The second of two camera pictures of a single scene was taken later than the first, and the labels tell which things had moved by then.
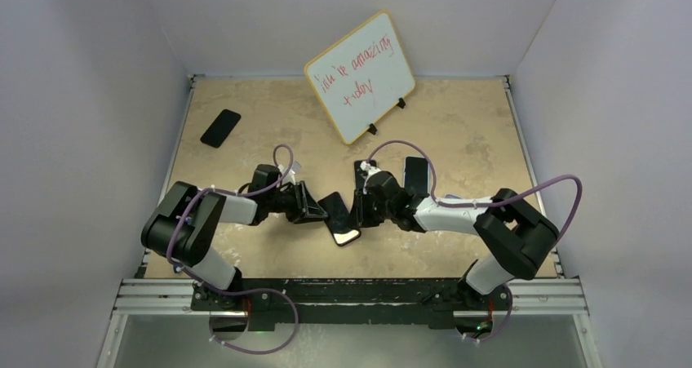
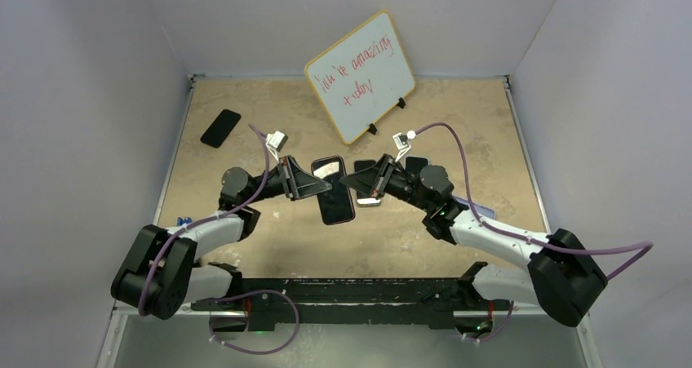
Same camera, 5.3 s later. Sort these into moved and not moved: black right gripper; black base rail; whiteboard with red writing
Moved: black right gripper
Not moved: black base rail; whiteboard with red writing
